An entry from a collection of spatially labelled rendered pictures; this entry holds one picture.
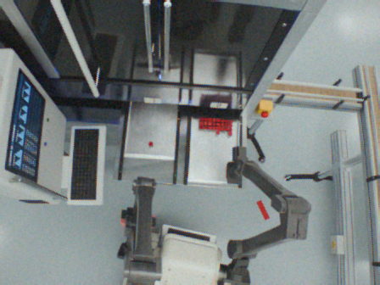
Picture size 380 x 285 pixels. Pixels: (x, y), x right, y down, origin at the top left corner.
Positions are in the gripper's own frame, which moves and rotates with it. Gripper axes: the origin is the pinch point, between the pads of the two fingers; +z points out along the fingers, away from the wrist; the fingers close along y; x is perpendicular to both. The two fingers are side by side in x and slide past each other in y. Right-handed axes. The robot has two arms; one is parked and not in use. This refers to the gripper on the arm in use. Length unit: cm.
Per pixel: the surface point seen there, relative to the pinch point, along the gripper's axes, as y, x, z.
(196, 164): 7.5, 15.7, 14.4
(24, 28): 37, 87, -56
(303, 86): 57, -44, 10
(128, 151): 11, 52, 15
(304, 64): 128, -88, 105
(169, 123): 28.9, 31.7, 15.1
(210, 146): 17.9, 8.5, 14.6
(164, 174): 0.7, 32.1, 14.6
